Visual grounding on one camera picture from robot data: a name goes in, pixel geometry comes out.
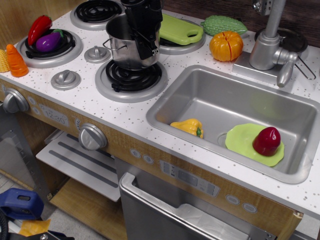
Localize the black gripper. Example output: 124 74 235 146
120 0 164 60

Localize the stainless steel pot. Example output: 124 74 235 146
106 14 161 70

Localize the back right black burner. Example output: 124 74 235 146
159 19 206 55

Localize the black burner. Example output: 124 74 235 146
70 0 125 31
15 29 83 69
159 19 206 55
95 60 168 103

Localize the green plastic cutting board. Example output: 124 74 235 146
159 13 204 46

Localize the front right black burner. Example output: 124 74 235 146
95 60 168 103

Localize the upper silver stovetop knob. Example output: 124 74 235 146
84 45 111 64

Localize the silver stovetop knob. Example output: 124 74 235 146
51 70 81 91
84 45 111 64

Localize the silver toy sink basin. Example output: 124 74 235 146
146 65 320 184

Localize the back left black burner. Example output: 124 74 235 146
70 0 125 31

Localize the green toy bitter gourd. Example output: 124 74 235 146
200 15 248 36

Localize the front left black burner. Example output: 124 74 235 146
15 29 83 69

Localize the orange toy pumpkin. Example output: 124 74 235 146
209 31 244 62

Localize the lower silver stovetop knob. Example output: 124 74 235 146
51 70 81 91

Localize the yellow toy bell pepper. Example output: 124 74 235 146
170 118 204 139

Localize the purple toy eggplant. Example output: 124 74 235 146
35 29 64 53

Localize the right silver oven knob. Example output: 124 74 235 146
78 123 108 151

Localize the silver oven knob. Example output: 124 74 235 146
3 88 30 114
78 123 108 151

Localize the red toy chili pepper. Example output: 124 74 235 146
27 15 53 46

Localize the silver toy faucet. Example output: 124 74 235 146
232 0 298 88

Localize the orange toy carrot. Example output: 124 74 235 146
6 44 29 77

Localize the light green plastic plate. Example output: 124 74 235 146
225 123 285 167

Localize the white oven rack shelf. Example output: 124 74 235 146
36 130 120 202

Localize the left silver oven knob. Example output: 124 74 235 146
3 88 30 114

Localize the yellow toy corn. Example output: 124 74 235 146
0 49 10 73

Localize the silver dishwasher door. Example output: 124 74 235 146
119 172 276 240

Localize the open oven door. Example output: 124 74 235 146
0 106 55 220

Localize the blue clamp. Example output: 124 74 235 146
0 188 44 220

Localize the yellow cloth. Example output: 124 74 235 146
18 219 51 237

